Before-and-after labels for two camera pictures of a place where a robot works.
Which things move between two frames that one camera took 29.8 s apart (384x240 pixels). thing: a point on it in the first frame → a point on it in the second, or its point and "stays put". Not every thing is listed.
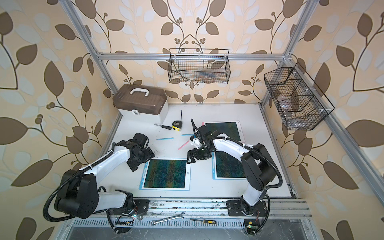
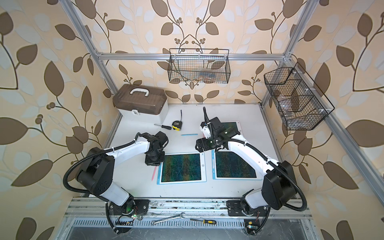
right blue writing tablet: (225, 166) stays put
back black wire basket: (199, 65) stays put
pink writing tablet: (232, 129) stays put
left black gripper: (149, 154) → (162, 160)
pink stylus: (183, 145) → (155, 170)
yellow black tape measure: (177, 125) stays put
